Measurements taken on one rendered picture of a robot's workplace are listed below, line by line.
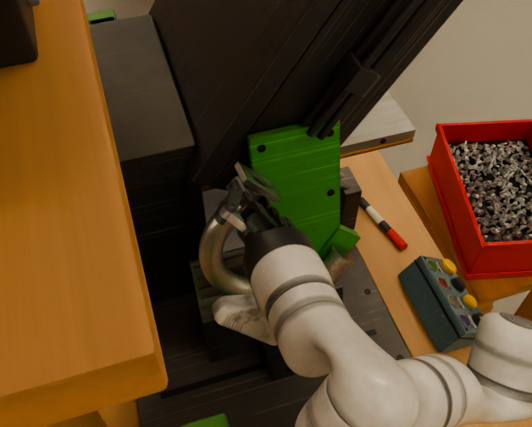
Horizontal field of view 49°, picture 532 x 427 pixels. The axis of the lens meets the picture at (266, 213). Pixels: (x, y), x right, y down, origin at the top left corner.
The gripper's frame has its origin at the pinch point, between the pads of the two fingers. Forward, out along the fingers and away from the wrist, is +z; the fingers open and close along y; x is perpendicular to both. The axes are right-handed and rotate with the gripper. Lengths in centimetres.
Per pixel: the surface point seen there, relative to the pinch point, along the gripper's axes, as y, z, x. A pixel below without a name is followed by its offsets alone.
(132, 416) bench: -10.6, 0.9, 39.7
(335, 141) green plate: -6.1, 2.9, -10.9
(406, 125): -23.9, 16.0, -17.4
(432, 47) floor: -151, 191, -48
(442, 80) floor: -151, 168, -39
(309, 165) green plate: -5.6, 2.9, -6.6
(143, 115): 10.8, 14.8, 2.9
